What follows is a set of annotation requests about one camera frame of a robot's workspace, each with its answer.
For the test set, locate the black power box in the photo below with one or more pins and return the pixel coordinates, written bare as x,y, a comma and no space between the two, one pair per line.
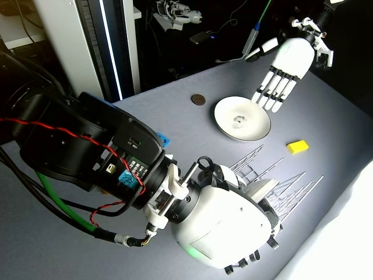
201,38

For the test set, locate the grey adapter stick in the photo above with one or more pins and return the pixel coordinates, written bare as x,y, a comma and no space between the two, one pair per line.
250,42

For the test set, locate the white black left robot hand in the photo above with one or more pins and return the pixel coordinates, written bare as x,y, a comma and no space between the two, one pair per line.
294,55

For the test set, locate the spare white robot hand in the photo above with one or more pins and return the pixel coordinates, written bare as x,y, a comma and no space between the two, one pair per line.
177,13

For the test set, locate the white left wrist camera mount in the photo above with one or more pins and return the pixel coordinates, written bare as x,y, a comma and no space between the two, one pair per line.
323,48

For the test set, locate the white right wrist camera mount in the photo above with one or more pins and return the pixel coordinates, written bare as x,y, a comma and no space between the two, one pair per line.
177,181

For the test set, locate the blue block with two holes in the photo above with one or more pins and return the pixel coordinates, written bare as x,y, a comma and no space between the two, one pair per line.
165,139

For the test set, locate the yellow block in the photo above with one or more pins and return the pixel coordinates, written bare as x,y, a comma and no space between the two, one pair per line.
297,146

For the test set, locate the brown round cookie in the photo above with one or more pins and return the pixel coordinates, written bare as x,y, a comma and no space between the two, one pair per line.
198,99

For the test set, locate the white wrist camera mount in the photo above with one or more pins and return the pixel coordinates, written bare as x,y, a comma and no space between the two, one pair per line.
177,181
323,48

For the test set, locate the white robot column blue light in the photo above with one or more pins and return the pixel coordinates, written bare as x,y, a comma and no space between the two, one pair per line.
64,43

